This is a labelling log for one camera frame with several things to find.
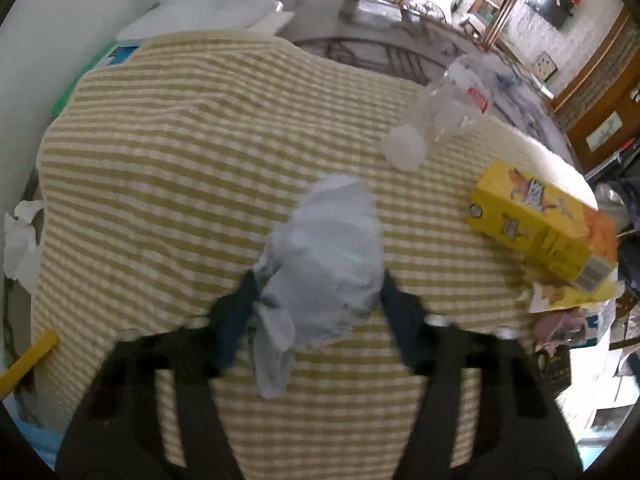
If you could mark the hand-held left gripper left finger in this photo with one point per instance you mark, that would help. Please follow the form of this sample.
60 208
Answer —
235 325

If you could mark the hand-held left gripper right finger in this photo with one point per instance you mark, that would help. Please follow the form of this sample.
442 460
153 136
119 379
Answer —
405 330

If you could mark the white paper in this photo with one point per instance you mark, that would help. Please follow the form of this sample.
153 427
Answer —
325 260

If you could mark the small pink wrapper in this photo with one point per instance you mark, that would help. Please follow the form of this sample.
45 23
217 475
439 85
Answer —
555 327

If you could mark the yellow white striped tablecloth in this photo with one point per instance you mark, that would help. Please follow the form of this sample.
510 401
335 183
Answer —
175 185

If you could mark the dark brown packet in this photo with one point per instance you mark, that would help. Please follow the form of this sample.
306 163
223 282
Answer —
552 370

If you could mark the yellow white packet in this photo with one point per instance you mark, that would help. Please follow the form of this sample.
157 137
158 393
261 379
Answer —
555 297

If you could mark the yellow drink carton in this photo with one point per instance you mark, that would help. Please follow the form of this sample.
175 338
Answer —
530 215

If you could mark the crumpled white blue packet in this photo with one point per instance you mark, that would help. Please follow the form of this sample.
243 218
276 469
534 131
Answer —
600 325

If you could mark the yellow flat stick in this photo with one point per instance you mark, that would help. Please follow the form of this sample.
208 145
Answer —
30 360

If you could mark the crumpled white tissue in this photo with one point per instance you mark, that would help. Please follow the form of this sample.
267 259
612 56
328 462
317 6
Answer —
22 255

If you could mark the light blue cloth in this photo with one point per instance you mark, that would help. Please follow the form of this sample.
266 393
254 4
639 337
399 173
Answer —
40 442

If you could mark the clear plastic bottle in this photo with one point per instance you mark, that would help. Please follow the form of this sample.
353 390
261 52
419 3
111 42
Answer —
440 105

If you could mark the green plastic board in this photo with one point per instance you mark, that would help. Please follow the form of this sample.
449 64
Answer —
80 85

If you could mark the small framed picture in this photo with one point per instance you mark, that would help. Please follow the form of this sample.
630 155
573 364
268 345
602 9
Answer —
544 66

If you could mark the white tray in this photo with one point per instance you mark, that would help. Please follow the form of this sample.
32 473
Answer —
200 17

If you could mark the short wall scroll picture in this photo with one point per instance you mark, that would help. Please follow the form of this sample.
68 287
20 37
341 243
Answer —
605 132

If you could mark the wall television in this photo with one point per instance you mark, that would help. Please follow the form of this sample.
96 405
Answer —
547 2

